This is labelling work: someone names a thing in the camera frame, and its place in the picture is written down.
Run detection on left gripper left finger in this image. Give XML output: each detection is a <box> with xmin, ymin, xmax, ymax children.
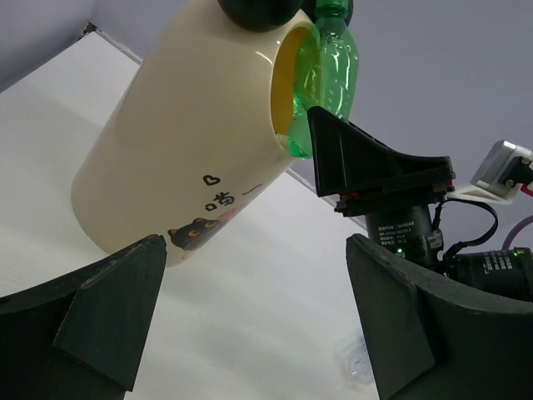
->
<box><xmin>1</xmin><ymin>235</ymin><xmax>167</xmax><ymax>399</ymax></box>

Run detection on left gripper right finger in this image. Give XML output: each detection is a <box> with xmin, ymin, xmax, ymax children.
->
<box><xmin>346</xmin><ymin>234</ymin><xmax>532</xmax><ymax>399</ymax></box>

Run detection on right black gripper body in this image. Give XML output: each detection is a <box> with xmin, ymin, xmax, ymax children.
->
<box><xmin>335</xmin><ymin>182</ymin><xmax>454</xmax><ymax>267</ymax></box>

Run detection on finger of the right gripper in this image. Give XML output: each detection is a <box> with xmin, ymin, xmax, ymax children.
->
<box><xmin>307</xmin><ymin>106</ymin><xmax>454</xmax><ymax>197</ymax></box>

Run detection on green plastic bottle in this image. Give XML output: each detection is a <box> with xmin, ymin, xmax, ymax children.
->
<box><xmin>287</xmin><ymin>1</ymin><xmax>359</xmax><ymax>158</ymax></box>

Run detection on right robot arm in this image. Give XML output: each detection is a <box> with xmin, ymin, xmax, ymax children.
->
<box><xmin>307</xmin><ymin>106</ymin><xmax>532</xmax><ymax>302</ymax></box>

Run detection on cream cat bin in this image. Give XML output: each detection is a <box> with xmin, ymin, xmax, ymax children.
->
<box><xmin>71</xmin><ymin>1</ymin><xmax>312</xmax><ymax>266</ymax></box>

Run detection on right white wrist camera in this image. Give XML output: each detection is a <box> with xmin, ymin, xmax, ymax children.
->
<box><xmin>447</xmin><ymin>140</ymin><xmax>532</xmax><ymax>205</ymax></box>

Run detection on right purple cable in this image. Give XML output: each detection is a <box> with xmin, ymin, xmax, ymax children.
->
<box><xmin>501</xmin><ymin>214</ymin><xmax>533</xmax><ymax>251</ymax></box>

